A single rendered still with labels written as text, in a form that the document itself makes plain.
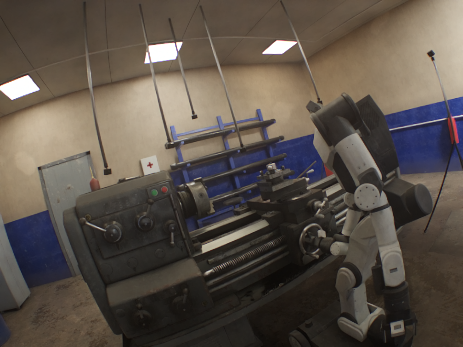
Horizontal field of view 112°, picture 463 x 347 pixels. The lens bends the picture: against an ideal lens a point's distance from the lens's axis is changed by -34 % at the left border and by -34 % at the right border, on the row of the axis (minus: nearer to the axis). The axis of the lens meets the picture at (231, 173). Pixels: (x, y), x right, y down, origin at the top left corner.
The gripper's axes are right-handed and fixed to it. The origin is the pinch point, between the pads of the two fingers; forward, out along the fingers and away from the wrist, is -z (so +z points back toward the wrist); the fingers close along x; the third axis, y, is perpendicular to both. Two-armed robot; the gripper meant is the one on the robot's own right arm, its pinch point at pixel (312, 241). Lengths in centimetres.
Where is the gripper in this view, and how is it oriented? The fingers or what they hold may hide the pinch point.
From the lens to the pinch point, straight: 140.7
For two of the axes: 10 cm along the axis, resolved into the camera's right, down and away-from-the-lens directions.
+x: -8.5, -4.0, -3.6
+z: 4.1, -0.5, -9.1
